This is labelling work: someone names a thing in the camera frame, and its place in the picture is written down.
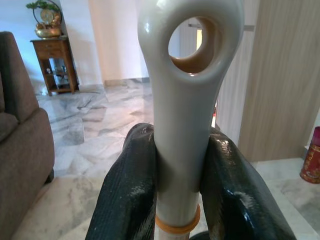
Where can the brown fabric sofa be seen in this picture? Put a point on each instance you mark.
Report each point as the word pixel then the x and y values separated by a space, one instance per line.
pixel 22 140

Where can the light wood cabinet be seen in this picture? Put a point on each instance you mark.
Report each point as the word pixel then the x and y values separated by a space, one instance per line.
pixel 282 75

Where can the red gold printed canister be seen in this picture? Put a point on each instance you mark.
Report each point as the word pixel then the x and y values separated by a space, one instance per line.
pixel 312 162

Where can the broom with grey grip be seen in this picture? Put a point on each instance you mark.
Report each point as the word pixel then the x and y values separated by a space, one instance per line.
pixel 180 125

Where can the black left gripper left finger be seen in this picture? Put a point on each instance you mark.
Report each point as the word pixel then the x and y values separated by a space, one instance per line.
pixel 125 195

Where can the green bonsai plant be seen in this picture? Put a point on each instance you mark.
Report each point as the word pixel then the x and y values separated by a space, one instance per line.
pixel 37 5

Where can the dark wooden side table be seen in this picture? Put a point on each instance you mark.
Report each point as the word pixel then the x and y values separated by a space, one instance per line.
pixel 53 48

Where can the gold bowl ornament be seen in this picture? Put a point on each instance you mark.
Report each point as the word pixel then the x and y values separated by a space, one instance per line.
pixel 47 25

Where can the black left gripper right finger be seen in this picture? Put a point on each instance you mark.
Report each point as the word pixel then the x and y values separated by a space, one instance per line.
pixel 232 195

